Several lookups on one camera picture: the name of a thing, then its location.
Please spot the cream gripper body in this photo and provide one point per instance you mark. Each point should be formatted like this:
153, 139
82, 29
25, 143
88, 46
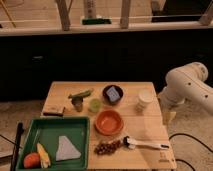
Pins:
168, 116

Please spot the white handled dish brush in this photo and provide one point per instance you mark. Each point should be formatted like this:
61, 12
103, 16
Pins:
133, 143

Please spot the red orange bowl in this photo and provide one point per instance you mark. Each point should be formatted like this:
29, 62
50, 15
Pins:
109, 122

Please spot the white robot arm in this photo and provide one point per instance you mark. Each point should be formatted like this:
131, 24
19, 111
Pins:
185, 82

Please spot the dark bowl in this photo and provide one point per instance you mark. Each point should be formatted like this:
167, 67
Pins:
106, 97

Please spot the white cup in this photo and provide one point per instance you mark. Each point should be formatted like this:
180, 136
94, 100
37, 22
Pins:
145, 97

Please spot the blue sponge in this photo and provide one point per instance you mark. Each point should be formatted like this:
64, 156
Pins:
113, 94

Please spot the bunch of brown grapes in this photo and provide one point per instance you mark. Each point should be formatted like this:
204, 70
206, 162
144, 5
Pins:
105, 148

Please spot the light green cup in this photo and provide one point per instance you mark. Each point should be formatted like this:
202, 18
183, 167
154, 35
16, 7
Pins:
94, 105

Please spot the green cucumber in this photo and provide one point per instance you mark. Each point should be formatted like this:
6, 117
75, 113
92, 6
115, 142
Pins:
81, 94

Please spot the small brown pot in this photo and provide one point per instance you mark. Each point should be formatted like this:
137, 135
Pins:
78, 103

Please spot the grey cloth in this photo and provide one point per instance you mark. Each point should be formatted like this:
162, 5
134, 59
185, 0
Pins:
66, 150

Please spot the brown wooden block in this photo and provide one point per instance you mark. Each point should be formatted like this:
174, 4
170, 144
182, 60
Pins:
53, 111

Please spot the green base object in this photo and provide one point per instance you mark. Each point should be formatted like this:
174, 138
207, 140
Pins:
96, 21

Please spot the green plastic tray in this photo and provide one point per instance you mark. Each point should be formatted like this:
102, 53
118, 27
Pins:
47, 131

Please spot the red tomato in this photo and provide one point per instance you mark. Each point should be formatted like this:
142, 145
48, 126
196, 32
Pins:
32, 160

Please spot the black pole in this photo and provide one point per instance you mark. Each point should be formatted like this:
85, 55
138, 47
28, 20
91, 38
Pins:
17, 146

